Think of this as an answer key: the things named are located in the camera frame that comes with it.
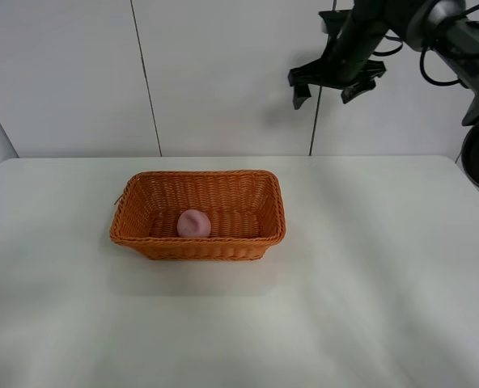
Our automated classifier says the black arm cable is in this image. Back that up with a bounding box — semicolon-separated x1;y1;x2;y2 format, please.
375;0;479;88

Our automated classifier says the orange wicker basket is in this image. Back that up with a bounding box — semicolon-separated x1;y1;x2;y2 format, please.
109;170;286;261

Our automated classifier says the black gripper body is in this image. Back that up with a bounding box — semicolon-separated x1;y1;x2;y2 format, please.
320;1;397;87

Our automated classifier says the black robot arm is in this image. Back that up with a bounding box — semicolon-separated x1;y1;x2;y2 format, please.
288;0;479;188

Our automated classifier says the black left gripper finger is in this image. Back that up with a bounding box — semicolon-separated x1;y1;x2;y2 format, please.
288;64;324;109

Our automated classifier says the pink peach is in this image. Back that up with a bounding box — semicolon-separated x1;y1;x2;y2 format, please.
176;209;211;238

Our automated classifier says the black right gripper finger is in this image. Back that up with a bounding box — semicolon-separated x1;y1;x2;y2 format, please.
341;60;386;104

